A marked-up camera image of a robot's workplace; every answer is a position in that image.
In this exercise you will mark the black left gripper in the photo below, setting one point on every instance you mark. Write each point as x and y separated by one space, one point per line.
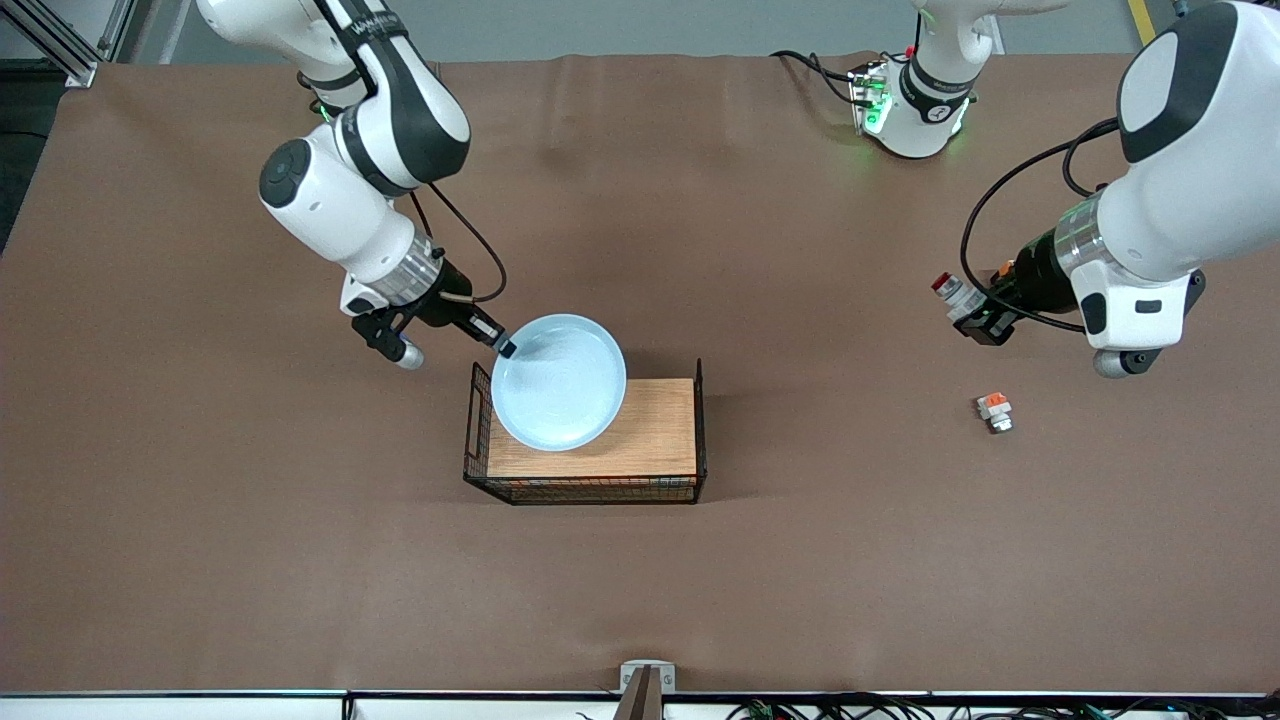
1035 270

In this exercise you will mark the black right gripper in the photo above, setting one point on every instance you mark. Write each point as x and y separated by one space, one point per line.
453 305

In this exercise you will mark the light blue round plate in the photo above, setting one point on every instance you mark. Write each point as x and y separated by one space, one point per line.
560 385

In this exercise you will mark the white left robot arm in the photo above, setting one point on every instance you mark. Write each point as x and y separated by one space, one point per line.
1190 200

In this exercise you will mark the orange and grey contact block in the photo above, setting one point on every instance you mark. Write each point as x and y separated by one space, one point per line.
995 408

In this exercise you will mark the light wooden board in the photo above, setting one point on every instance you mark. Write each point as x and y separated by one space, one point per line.
660 440

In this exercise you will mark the brown table cover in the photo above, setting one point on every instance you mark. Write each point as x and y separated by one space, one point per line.
700 200

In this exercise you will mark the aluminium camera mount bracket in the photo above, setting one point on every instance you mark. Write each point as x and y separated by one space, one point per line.
647 700

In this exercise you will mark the aluminium frame profile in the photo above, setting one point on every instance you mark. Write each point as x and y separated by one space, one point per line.
65 55

